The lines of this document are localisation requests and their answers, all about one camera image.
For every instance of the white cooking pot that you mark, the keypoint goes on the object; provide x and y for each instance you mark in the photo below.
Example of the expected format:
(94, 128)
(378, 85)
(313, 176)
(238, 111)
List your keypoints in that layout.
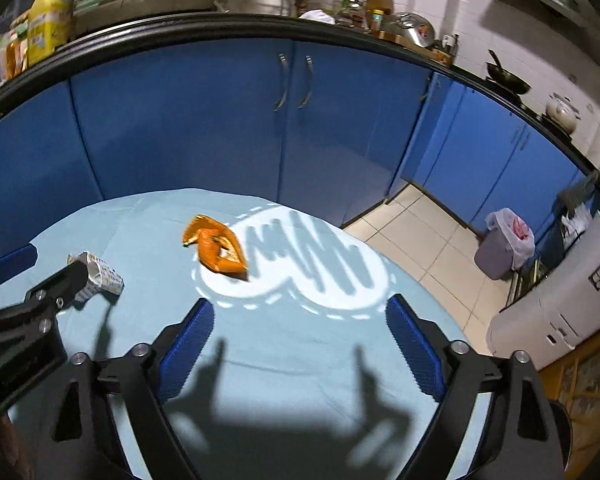
(562, 112)

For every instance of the black wok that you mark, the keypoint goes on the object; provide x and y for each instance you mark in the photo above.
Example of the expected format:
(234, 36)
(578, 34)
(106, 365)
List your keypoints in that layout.
(507, 80)

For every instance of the grey trash bin white bag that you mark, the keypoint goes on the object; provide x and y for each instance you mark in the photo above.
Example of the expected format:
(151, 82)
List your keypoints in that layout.
(505, 250)

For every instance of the black trash bin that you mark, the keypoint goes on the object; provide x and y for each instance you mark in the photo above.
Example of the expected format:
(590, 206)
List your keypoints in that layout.
(562, 435)

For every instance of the black kitchen countertop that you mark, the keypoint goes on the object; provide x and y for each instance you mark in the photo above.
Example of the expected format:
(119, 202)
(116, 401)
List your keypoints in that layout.
(130, 25)

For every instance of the person's left forearm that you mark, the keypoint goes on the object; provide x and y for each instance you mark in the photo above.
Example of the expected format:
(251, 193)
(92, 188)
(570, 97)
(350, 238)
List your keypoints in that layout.
(2, 445)

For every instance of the blue kitchen cabinets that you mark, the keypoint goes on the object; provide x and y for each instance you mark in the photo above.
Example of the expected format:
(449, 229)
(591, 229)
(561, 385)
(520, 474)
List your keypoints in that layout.
(180, 125)

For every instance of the orange wrapper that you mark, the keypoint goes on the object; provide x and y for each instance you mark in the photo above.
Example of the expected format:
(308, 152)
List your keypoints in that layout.
(215, 250)

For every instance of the yellow oil bottle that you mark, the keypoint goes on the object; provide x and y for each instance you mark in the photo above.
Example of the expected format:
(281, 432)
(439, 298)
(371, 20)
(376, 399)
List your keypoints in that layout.
(47, 22)

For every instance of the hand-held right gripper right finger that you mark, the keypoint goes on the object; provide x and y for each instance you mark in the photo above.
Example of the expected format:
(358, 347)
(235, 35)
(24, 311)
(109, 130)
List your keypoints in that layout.
(415, 350)

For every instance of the row of condiment bottles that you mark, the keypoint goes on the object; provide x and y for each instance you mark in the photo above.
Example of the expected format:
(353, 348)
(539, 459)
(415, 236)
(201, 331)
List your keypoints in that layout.
(2, 60)

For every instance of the white cloth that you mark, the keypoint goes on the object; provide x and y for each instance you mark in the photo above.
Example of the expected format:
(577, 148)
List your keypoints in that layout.
(317, 15)

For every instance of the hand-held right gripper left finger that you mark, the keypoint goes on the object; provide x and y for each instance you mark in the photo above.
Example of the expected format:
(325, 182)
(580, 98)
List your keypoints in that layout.
(187, 345)

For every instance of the white appliance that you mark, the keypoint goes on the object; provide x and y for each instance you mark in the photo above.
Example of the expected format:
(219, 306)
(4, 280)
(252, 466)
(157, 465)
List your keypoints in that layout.
(555, 310)

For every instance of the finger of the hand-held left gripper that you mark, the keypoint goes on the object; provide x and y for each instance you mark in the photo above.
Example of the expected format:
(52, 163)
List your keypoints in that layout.
(12, 262)
(60, 282)

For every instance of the wooden chair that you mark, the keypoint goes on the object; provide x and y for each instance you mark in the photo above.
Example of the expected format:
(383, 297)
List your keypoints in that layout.
(592, 390)

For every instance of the steel pot lid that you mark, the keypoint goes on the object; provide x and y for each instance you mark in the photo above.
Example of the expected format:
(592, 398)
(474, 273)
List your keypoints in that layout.
(412, 30)

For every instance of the printed paper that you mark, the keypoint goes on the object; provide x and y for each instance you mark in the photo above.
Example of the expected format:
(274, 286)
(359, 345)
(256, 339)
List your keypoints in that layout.
(105, 276)

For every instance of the round wooden cutting board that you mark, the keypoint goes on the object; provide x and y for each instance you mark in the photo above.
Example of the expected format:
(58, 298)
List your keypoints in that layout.
(380, 2)

